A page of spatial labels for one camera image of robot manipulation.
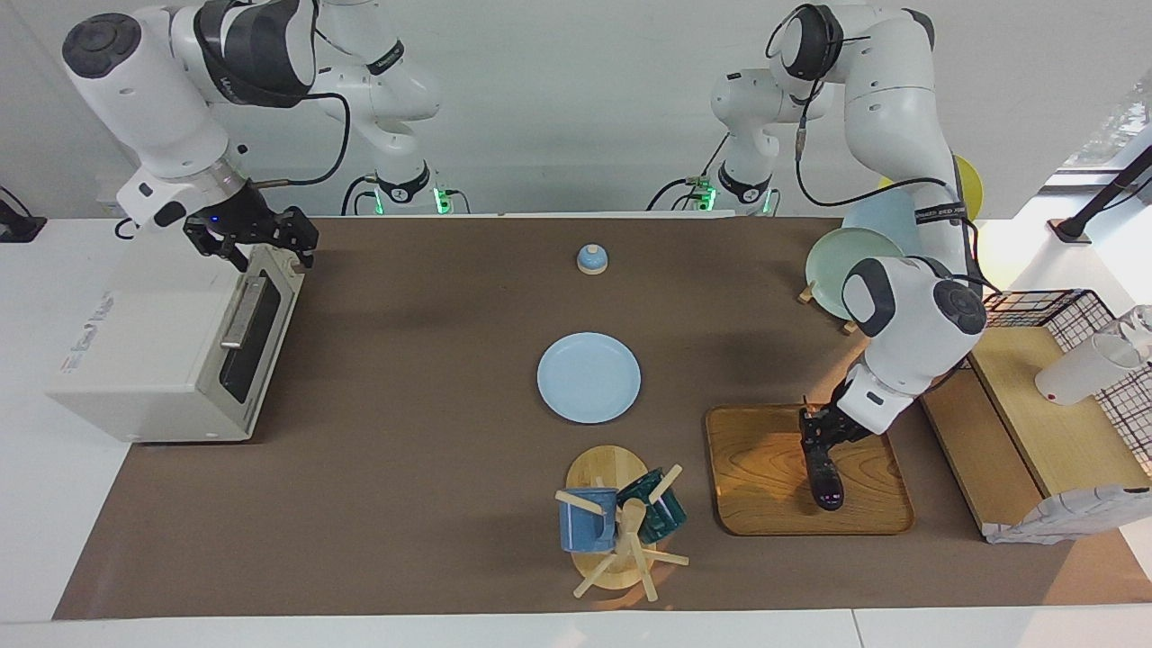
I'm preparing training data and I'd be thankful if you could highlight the brown table mat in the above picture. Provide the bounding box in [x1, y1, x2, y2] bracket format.
[52, 216, 1152, 622]

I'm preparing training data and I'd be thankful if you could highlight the wooden serving tray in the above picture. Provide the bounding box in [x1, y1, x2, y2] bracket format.
[705, 405, 916, 538]

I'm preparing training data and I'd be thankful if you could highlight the light blue racked plate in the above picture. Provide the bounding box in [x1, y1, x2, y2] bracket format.
[841, 187, 929, 258]

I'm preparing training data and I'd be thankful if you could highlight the yellow plate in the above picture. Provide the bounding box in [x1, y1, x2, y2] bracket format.
[877, 155, 985, 226]

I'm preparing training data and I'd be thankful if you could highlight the blue mug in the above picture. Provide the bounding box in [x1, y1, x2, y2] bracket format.
[558, 487, 623, 554]

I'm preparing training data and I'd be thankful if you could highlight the dark green mug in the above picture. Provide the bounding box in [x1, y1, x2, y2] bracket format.
[616, 467, 689, 546]

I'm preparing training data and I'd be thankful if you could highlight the glass oven door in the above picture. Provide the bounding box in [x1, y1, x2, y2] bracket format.
[204, 245, 306, 443]

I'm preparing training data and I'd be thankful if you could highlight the pale green plate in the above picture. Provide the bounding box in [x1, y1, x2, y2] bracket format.
[805, 227, 906, 321]

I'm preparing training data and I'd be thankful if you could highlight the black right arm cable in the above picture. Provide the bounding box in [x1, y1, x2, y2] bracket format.
[250, 27, 352, 188]

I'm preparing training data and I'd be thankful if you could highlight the cream toaster oven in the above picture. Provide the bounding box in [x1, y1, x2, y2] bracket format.
[47, 243, 307, 444]

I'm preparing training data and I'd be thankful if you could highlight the black stand with base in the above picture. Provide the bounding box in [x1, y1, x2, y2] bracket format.
[0, 184, 48, 245]
[1048, 142, 1152, 245]

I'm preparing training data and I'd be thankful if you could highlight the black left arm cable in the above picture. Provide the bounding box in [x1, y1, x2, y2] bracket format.
[765, 4, 1002, 294]

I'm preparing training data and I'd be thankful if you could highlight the black base cable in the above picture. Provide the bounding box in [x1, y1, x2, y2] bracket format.
[340, 174, 381, 218]
[646, 133, 732, 214]

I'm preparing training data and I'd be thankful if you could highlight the clear glass cup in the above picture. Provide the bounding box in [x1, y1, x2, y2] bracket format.
[1119, 304, 1152, 361]

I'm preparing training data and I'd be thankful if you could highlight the wooden mug tree stand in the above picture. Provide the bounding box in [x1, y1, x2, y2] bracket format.
[554, 445, 691, 603]

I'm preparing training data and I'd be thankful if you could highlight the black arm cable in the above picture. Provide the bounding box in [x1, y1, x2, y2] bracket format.
[765, 4, 1002, 294]
[250, 27, 352, 188]

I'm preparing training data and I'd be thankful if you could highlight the light blue serving plate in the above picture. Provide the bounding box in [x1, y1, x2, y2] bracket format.
[536, 332, 643, 426]

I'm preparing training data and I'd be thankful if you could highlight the wooden shelf unit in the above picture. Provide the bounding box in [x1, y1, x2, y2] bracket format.
[920, 324, 1152, 546]

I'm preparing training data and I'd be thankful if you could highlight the black wire basket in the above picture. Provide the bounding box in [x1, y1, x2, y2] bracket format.
[976, 289, 1152, 478]

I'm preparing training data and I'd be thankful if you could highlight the white cup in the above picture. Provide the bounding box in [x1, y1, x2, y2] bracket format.
[1034, 332, 1143, 407]

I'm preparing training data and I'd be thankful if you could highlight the wooden plate rack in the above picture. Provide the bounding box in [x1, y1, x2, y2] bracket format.
[796, 279, 861, 337]

